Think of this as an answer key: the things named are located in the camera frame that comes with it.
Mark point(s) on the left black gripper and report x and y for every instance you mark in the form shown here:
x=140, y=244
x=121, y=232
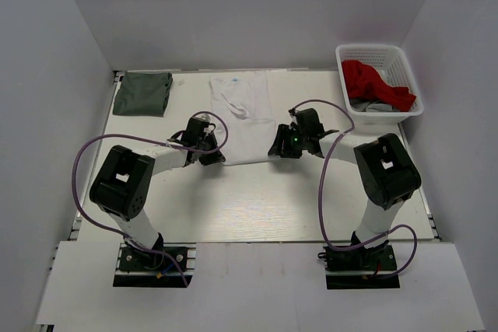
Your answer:
x=215, y=158

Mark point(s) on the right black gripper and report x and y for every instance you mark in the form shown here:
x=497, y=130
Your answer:
x=284, y=134

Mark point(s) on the white t shirt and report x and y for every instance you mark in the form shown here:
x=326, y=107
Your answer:
x=244, y=105

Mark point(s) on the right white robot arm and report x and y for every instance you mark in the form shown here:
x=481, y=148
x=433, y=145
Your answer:
x=388, y=174

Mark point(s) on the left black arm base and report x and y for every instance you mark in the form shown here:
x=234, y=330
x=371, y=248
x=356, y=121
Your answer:
x=137, y=269

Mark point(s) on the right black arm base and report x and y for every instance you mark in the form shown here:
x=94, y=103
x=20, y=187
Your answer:
x=360, y=269

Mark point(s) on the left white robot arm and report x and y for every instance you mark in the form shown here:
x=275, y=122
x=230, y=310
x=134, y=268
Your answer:
x=121, y=186

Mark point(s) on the folded dark green t shirt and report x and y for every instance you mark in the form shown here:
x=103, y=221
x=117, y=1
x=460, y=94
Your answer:
x=143, y=94

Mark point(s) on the grey t shirt in basket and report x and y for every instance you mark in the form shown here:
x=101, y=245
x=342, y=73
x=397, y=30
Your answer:
x=377, y=105

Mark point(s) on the red t shirt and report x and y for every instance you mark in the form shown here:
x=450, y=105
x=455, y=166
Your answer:
x=370, y=86

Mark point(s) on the white plastic basket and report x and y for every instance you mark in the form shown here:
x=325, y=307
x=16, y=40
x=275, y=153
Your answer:
x=394, y=63

